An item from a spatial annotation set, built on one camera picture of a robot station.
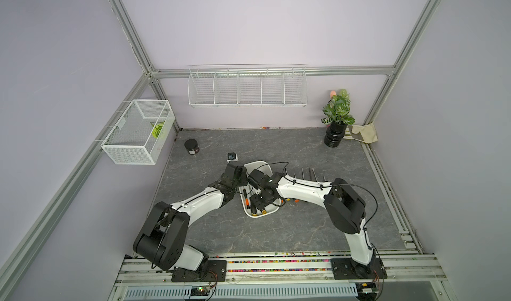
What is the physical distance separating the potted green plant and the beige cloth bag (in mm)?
136

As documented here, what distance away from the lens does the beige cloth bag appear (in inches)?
46.2

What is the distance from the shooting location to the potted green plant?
3.09ft

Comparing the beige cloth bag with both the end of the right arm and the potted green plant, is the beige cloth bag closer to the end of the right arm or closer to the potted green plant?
the potted green plant
